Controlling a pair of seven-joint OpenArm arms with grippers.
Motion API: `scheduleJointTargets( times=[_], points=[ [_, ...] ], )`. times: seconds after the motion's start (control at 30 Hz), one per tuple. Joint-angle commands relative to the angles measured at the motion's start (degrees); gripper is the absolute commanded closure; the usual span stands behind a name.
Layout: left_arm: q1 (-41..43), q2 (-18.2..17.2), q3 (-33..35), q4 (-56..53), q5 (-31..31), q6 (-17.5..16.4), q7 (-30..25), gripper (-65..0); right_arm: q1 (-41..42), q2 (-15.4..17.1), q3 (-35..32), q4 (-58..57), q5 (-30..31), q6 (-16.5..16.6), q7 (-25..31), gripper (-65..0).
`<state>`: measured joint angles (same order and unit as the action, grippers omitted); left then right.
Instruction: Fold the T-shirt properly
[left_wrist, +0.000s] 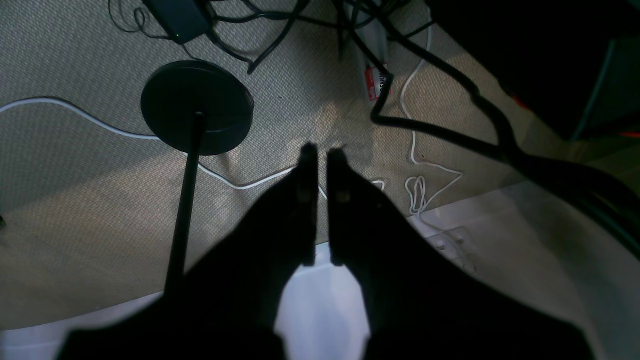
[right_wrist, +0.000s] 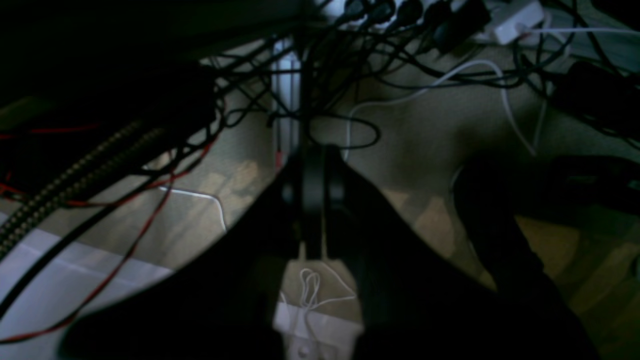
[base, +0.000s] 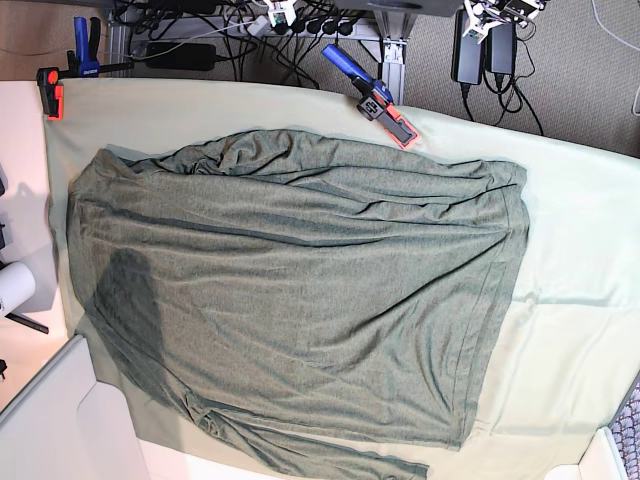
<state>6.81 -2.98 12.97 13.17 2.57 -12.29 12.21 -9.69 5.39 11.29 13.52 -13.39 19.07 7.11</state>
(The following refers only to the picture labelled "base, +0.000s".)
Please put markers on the blue orange clamp, middle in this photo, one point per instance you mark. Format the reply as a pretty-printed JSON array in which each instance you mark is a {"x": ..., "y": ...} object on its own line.
[{"x": 376, "y": 102}]

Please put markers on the aluminium frame post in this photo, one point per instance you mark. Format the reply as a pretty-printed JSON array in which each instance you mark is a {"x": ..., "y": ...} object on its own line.
[{"x": 394, "y": 30}]

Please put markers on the white paper roll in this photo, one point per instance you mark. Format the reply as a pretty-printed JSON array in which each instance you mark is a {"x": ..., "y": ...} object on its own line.
[{"x": 17, "y": 285}]

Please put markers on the blue orange clamp, left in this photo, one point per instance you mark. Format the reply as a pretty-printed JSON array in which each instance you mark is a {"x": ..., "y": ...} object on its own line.
[{"x": 82, "y": 63}]

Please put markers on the black power adapter, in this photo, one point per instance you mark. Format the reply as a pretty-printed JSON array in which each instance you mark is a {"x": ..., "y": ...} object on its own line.
[
  {"x": 501, "y": 50},
  {"x": 468, "y": 54}
]

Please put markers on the blue orange clamp, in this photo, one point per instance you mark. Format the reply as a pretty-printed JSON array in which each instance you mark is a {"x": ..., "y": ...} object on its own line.
[
  {"x": 376, "y": 102},
  {"x": 82, "y": 63}
]

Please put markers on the black power brick, left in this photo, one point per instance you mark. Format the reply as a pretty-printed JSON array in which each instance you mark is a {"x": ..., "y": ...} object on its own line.
[{"x": 175, "y": 56}]

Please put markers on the green T-shirt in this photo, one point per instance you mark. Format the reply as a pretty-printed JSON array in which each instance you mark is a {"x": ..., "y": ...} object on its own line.
[{"x": 290, "y": 294}]

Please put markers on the light green table cloth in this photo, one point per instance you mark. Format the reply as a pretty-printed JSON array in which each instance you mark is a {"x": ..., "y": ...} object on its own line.
[{"x": 568, "y": 350}]

